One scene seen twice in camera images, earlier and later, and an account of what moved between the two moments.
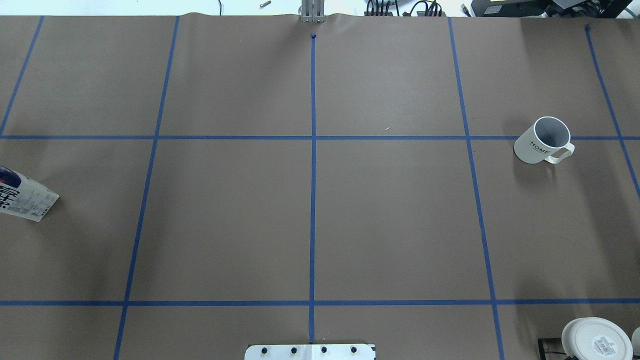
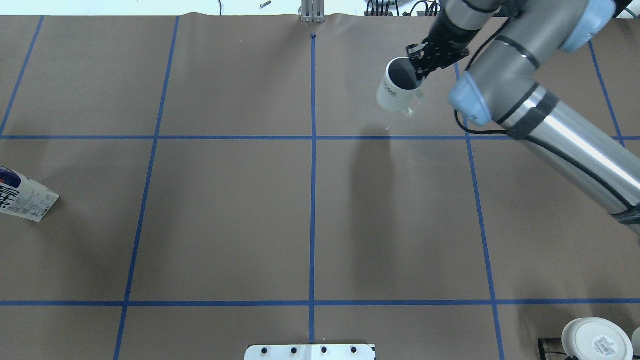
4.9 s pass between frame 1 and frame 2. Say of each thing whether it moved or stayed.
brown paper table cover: stayed
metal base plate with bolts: stayed
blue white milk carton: stayed
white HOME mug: moved
